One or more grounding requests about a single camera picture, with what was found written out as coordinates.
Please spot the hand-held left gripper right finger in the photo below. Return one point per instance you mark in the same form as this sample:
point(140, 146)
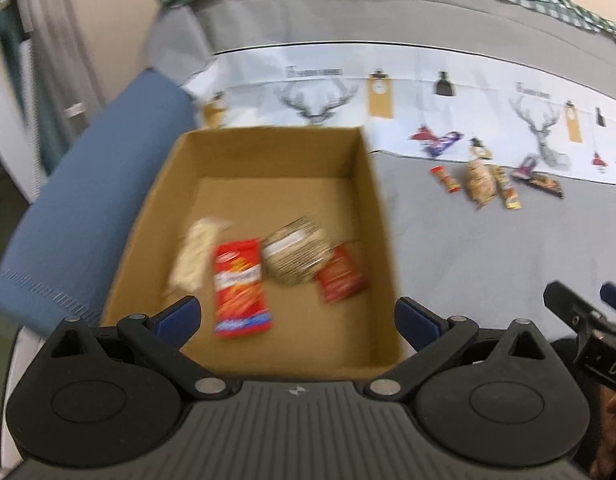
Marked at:
point(413, 320)

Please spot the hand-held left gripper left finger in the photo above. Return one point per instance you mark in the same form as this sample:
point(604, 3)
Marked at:
point(180, 317)

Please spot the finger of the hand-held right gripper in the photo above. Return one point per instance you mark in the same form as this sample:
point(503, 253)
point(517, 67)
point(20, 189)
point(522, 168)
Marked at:
point(615, 296)
point(563, 300)

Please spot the white nougat bar packet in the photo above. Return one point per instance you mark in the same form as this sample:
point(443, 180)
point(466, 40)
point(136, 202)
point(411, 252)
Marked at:
point(195, 255)

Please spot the large red snack packet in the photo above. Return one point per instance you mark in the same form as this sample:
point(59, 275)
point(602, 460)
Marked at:
point(237, 285)

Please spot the small dark red packet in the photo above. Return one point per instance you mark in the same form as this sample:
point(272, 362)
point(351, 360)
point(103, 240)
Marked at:
point(340, 275)

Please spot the dark brown chocolate packet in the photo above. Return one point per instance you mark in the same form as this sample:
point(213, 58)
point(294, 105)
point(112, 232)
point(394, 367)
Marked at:
point(545, 183)

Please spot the yellow sausage snack packet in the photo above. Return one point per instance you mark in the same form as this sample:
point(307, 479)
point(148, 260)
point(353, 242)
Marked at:
point(508, 190)

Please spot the round oat cake packet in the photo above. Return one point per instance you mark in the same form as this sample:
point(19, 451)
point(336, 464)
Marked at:
point(295, 252)

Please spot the blue pink snack packet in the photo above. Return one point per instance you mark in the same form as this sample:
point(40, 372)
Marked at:
point(525, 166)

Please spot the clear bread packet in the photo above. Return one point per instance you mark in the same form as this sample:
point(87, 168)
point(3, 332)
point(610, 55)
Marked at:
point(480, 182)

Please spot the red-ended clear candy packet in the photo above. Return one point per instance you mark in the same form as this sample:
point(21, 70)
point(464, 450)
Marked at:
point(445, 179)

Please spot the cardboard box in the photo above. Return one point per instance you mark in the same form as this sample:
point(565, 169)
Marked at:
point(288, 195)

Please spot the purple candy bar wrapper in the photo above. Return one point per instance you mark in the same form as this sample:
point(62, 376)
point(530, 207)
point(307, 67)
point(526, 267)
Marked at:
point(443, 144)

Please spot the grey printed bed sheet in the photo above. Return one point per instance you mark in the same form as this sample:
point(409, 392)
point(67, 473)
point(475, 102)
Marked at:
point(488, 260)

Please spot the teal curtain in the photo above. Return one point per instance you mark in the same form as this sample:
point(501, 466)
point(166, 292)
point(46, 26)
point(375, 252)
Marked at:
point(22, 85)

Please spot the grey curtain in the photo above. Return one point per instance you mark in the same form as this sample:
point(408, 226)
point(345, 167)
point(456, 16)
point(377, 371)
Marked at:
point(62, 35)

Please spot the white door frame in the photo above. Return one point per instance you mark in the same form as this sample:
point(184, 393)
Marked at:
point(2, 110)

